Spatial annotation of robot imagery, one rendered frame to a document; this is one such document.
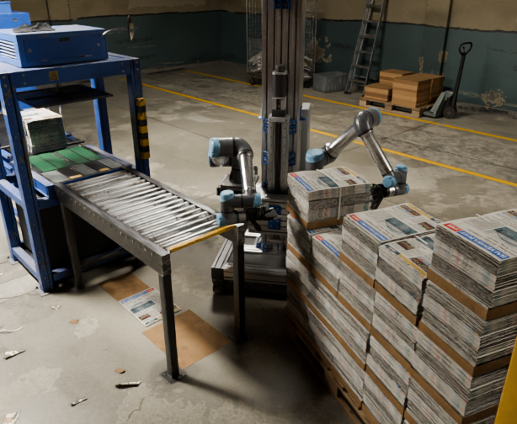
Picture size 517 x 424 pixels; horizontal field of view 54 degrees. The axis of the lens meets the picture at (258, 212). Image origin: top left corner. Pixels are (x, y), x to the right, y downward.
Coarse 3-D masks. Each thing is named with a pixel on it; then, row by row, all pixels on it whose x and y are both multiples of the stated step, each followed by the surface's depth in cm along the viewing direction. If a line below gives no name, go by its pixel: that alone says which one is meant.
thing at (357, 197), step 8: (328, 168) 297; (336, 168) 296; (344, 168) 296; (336, 176) 286; (344, 176) 286; (352, 176) 285; (360, 176) 286; (344, 184) 274; (352, 184) 274; (360, 184) 275; (368, 184) 277; (352, 192) 275; (360, 192) 277; (368, 192) 278; (344, 200) 276; (352, 200) 278; (360, 200) 280; (368, 200) 281; (344, 208) 279; (352, 208) 280; (360, 208) 282; (368, 208) 284
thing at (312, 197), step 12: (288, 180) 289; (300, 180) 279; (312, 180) 279; (324, 180) 280; (288, 192) 294; (300, 192) 276; (312, 192) 266; (324, 192) 269; (300, 204) 280; (312, 204) 270; (324, 204) 273; (312, 216) 274; (324, 216) 276
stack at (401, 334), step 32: (288, 224) 297; (288, 256) 305; (320, 256) 267; (288, 288) 314; (320, 288) 272; (352, 288) 242; (288, 320) 321; (352, 320) 244; (384, 320) 220; (384, 352) 223; (352, 384) 256; (384, 384) 228; (352, 416) 262; (384, 416) 231
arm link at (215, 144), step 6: (216, 138) 293; (222, 138) 294; (228, 138) 294; (234, 138) 294; (210, 144) 296; (216, 144) 291; (222, 144) 291; (228, 144) 292; (234, 144) 292; (210, 150) 297; (216, 150) 291; (222, 150) 292; (228, 150) 292; (234, 150) 292; (210, 156) 332; (216, 156) 294; (222, 156) 296; (228, 156) 296; (234, 156) 297; (210, 162) 334; (216, 162) 330; (222, 162) 330; (228, 162) 335
